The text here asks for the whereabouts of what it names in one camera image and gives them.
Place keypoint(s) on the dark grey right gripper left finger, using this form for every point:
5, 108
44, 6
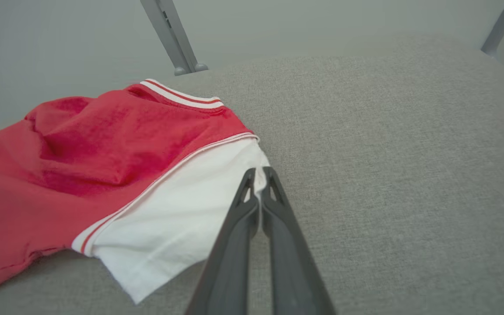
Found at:
230, 262

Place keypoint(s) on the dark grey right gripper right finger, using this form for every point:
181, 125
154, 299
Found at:
293, 271

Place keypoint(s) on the red white lettered jersey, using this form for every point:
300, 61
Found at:
103, 166

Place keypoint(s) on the grey table leg with caster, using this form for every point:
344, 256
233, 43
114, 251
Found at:
499, 30

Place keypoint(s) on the grey partition post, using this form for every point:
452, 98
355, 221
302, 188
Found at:
173, 35

